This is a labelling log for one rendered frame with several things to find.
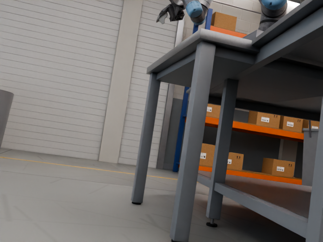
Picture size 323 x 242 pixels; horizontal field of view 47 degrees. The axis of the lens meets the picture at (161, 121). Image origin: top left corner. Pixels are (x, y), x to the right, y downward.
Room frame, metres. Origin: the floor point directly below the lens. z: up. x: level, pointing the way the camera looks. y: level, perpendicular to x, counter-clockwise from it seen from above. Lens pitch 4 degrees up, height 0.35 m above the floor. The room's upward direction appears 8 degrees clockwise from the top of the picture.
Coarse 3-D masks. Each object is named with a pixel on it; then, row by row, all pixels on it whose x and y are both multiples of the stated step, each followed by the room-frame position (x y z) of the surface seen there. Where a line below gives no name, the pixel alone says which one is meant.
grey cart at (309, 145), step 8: (304, 128) 4.10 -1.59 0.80; (304, 136) 4.10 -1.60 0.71; (312, 136) 4.02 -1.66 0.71; (304, 144) 4.10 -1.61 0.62; (312, 144) 4.01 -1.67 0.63; (304, 152) 4.09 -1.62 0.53; (312, 152) 4.01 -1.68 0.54; (304, 160) 4.09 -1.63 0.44; (312, 160) 4.01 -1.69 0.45; (304, 168) 4.09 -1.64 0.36; (312, 168) 4.00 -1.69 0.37; (304, 176) 4.08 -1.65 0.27; (312, 176) 4.00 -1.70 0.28; (304, 184) 4.08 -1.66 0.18
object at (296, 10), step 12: (312, 0) 0.98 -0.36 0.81; (288, 12) 1.13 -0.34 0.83; (300, 12) 1.07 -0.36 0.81; (312, 12) 1.06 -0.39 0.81; (276, 24) 1.21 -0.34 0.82; (288, 24) 1.18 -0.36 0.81; (264, 36) 1.32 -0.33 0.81; (276, 36) 1.31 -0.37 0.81; (300, 48) 1.40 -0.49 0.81; (312, 48) 1.38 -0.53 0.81; (216, 96) 2.85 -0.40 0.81; (288, 108) 2.92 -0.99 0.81; (300, 108) 2.83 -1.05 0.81; (312, 108) 2.74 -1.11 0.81
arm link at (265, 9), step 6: (264, 0) 1.59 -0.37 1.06; (270, 0) 1.58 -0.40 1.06; (276, 0) 1.58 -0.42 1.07; (282, 0) 1.58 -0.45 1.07; (264, 6) 1.63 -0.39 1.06; (270, 6) 1.60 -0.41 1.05; (276, 6) 1.60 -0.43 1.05; (282, 6) 1.61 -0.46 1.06; (264, 12) 1.70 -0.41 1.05; (270, 12) 1.66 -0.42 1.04; (276, 12) 1.66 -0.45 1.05; (282, 12) 1.68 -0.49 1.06
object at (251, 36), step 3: (255, 30) 1.64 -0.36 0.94; (258, 30) 1.62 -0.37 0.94; (252, 33) 1.66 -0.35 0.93; (255, 33) 1.63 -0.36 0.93; (258, 33) 1.63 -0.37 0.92; (246, 36) 1.72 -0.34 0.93; (249, 36) 1.68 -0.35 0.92; (252, 36) 1.66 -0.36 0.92; (255, 36) 1.63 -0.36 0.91; (249, 39) 1.68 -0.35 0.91; (252, 39) 1.65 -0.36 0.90
